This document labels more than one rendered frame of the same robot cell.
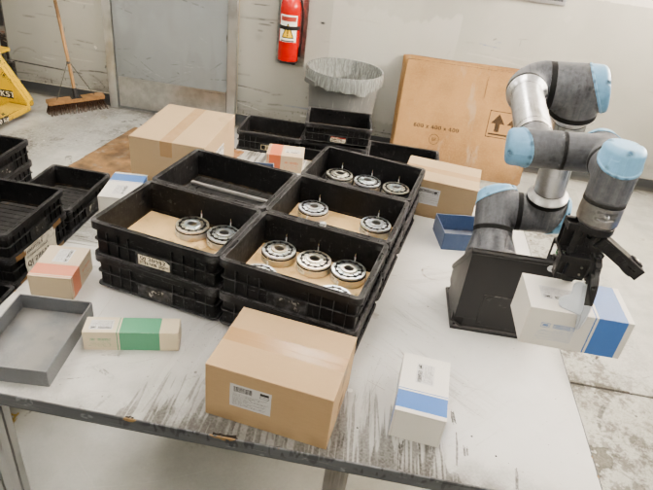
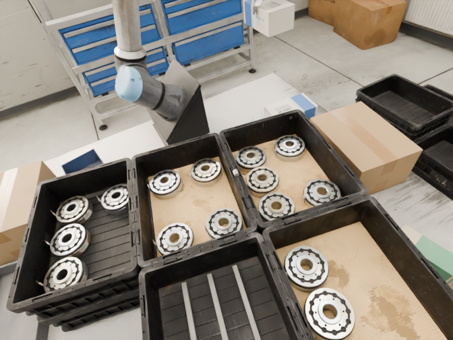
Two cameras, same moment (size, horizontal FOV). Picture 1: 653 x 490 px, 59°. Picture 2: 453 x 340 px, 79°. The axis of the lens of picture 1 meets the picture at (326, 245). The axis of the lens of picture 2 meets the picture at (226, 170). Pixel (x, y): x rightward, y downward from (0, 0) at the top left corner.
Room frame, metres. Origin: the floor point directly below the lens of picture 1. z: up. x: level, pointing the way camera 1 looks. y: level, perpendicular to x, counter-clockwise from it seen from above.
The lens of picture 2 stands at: (1.70, 0.49, 1.52)
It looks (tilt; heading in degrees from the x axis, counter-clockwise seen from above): 48 degrees down; 247
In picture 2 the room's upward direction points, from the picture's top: 10 degrees counter-clockwise
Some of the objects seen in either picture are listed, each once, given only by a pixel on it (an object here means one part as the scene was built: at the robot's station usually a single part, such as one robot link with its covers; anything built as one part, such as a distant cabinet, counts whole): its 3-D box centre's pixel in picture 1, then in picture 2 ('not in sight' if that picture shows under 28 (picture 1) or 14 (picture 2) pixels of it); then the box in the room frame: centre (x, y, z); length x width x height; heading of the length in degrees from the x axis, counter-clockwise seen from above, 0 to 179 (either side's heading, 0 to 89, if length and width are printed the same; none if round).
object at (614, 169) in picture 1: (614, 173); not in sight; (0.97, -0.49, 1.41); 0.09 x 0.08 x 0.11; 171
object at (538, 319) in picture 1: (568, 314); (267, 14); (0.96, -0.52, 1.09); 0.20 x 0.12 x 0.09; 86
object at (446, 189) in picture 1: (438, 190); (19, 211); (2.15, -0.43, 0.78); 0.30 x 0.22 x 0.16; 78
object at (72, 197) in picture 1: (64, 218); not in sight; (2.29, 1.25, 0.31); 0.40 x 0.30 x 0.34; 176
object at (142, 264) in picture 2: (339, 208); (186, 189); (1.62, -0.03, 0.92); 0.40 x 0.30 x 0.02; 75
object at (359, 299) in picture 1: (307, 254); (283, 160); (1.33, 0.05, 0.92); 0.40 x 0.30 x 0.02; 75
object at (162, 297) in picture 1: (181, 262); not in sight; (1.43, 0.44, 0.76); 0.40 x 0.30 x 0.12; 75
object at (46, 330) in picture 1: (33, 336); not in sight; (1.07, 0.72, 0.73); 0.27 x 0.20 x 0.05; 1
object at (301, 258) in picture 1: (314, 260); (262, 179); (1.39, 0.03, 0.86); 0.10 x 0.10 x 0.01
